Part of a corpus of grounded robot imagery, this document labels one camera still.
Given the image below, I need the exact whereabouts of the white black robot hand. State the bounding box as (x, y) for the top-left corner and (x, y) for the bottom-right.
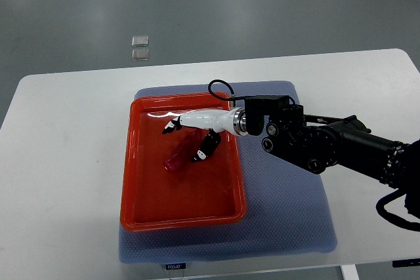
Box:
(162, 107), (248, 162)

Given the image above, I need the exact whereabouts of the red pepper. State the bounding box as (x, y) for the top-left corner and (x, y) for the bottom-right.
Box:
(163, 129), (203, 172)

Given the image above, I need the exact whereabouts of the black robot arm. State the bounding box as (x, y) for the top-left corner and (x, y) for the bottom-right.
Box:
(227, 94), (419, 231)

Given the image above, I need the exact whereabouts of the red plastic tray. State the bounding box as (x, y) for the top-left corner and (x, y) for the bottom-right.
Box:
(120, 92), (247, 232)

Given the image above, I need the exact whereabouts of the blue-grey mesh mat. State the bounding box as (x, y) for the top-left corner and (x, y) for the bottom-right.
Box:
(119, 85), (337, 264)

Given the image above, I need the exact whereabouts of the upper metal floor plate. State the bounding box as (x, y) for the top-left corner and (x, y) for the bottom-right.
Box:
(131, 35), (149, 47)

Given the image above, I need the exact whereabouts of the black label tag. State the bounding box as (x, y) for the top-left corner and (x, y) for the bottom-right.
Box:
(165, 263), (186, 270)

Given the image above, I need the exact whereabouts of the white table leg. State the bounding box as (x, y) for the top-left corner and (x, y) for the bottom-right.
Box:
(340, 264), (360, 280)

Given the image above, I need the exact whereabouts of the black table control panel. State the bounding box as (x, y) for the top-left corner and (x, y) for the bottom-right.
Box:
(392, 258), (420, 268)

